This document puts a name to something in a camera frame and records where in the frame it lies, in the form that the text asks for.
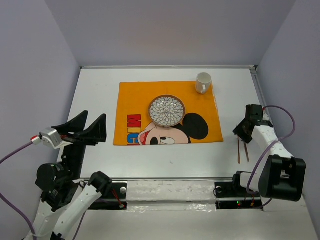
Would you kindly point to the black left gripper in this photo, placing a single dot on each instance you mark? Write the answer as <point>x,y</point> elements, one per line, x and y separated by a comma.
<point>92,134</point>

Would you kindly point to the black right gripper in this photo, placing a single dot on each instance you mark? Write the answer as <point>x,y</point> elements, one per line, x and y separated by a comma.
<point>246,139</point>

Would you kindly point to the copper knife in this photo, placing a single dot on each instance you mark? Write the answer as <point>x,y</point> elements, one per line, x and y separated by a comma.
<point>246,152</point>

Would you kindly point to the copper fork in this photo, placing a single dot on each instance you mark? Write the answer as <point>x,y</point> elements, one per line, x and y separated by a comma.
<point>239,152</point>

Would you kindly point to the orange cartoon mouse placemat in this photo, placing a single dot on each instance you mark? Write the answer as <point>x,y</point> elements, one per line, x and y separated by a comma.
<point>140,100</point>

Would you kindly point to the white mug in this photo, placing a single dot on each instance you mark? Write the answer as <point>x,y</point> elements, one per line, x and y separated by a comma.
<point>203,82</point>

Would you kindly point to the floral patterned plate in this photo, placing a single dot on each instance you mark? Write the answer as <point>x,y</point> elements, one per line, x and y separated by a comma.
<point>166,111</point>

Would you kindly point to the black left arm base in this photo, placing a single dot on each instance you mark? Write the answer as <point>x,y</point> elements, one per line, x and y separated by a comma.
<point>114,200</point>

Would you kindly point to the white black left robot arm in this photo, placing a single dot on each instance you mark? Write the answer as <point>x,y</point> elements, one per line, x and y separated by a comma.
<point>59,209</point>

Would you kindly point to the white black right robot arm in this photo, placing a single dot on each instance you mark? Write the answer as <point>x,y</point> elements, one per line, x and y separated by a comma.
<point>176,145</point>

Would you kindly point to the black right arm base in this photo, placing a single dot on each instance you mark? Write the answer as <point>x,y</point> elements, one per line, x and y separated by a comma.
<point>231,197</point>

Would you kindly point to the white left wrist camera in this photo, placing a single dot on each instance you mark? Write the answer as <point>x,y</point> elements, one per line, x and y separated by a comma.
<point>50,138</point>

